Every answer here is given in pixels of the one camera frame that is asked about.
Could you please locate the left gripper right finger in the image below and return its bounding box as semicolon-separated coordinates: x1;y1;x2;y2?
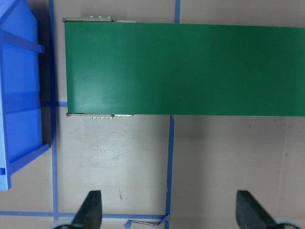
235;190;277;229

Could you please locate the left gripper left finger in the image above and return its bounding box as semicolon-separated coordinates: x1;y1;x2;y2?
71;190;102;229

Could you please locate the green conveyor belt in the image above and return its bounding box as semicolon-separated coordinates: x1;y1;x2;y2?
64;19;305;117

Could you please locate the left blue plastic bin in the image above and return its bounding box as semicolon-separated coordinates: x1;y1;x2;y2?
0;0;49;191

